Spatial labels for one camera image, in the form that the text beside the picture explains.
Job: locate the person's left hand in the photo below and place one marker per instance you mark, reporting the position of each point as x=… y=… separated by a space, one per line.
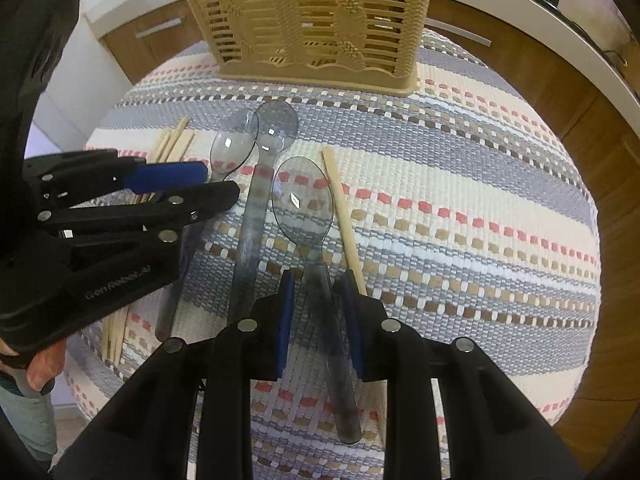
x=42 y=365

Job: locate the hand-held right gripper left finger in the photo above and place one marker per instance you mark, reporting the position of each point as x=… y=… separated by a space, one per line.
x=284 y=320

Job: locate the black gas cooktop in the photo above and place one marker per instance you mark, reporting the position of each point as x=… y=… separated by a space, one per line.
x=590 y=5

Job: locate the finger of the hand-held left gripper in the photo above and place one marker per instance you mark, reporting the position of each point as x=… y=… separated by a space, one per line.
x=200 y=201
x=165 y=174

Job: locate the person's grey pants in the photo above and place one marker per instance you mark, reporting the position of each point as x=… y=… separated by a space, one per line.
x=25 y=420

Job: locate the beige plastic utensil basket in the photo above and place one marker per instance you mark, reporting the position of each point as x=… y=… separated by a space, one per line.
x=300 y=10

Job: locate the clear grey plastic spoon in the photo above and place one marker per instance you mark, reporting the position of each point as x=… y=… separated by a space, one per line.
x=230 y=150
x=253 y=210
x=302 y=200

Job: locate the striped woven mat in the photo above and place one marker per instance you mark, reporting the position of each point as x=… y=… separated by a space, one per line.
x=450 y=170

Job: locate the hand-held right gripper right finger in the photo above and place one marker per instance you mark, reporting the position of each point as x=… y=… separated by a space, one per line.
x=353 y=330

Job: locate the wooden chopstick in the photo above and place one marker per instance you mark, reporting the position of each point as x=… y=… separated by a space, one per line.
x=180 y=127
x=159 y=146
x=170 y=140
x=186 y=141
x=342 y=215

